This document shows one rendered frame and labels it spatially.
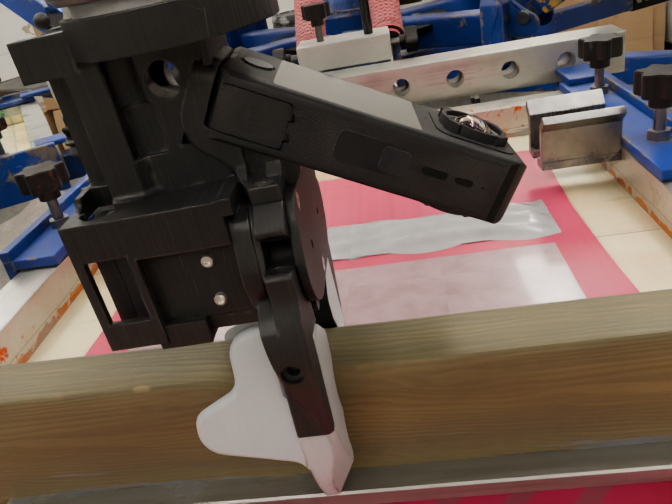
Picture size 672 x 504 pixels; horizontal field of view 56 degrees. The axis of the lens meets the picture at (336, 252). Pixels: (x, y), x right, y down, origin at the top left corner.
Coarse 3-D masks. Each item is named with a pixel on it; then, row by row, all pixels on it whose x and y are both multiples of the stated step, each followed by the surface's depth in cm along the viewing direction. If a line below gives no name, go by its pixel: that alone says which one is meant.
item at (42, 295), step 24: (528, 96) 76; (504, 120) 74; (624, 168) 57; (648, 192) 52; (72, 264) 58; (96, 264) 62; (24, 288) 53; (48, 288) 54; (72, 288) 57; (0, 312) 49; (24, 312) 50; (48, 312) 53; (0, 336) 47; (24, 336) 49; (0, 360) 46; (24, 360) 49
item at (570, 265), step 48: (384, 192) 67; (528, 192) 61; (528, 240) 53; (576, 240) 51; (384, 288) 50; (432, 288) 49; (480, 288) 47; (528, 288) 46; (576, 288) 45; (624, 288) 44
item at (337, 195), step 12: (336, 180) 73; (348, 180) 72; (324, 192) 70; (336, 192) 69; (348, 192) 69; (324, 204) 67; (336, 204) 66; (348, 204) 66; (336, 216) 64; (348, 216) 63; (336, 264) 55; (348, 264) 54; (336, 276) 53; (348, 276) 52; (348, 288) 51; (216, 336) 48; (96, 348) 49; (108, 348) 49; (132, 348) 48; (144, 348) 48
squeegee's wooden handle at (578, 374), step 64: (448, 320) 27; (512, 320) 26; (576, 320) 26; (640, 320) 25; (0, 384) 29; (64, 384) 28; (128, 384) 28; (192, 384) 27; (384, 384) 26; (448, 384) 26; (512, 384) 26; (576, 384) 26; (640, 384) 26; (0, 448) 30; (64, 448) 30; (128, 448) 29; (192, 448) 29; (384, 448) 29; (448, 448) 29; (512, 448) 28; (576, 448) 28
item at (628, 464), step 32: (608, 448) 28; (640, 448) 28; (224, 480) 30; (256, 480) 30; (288, 480) 30; (352, 480) 29; (384, 480) 29; (416, 480) 28; (448, 480) 28; (480, 480) 28; (512, 480) 28; (544, 480) 28; (576, 480) 27; (608, 480) 27; (640, 480) 27
